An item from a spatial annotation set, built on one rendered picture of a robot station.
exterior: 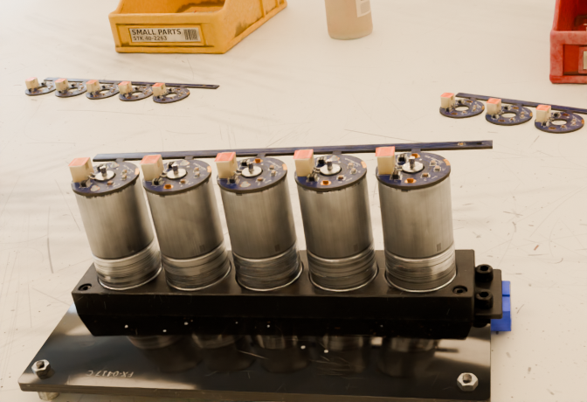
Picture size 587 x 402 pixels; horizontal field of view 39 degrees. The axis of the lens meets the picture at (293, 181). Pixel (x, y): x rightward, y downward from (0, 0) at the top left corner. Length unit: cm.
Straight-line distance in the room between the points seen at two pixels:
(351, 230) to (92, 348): 10
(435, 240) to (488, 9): 39
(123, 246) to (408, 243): 10
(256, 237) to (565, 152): 19
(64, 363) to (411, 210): 13
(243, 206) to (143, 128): 24
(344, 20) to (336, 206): 35
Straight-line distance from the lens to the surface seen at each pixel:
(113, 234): 31
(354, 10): 61
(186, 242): 30
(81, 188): 31
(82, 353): 31
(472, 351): 28
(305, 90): 53
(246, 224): 29
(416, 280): 29
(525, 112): 47
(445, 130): 46
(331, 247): 29
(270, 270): 30
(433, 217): 28
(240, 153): 31
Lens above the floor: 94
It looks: 27 degrees down
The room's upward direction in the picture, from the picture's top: 9 degrees counter-clockwise
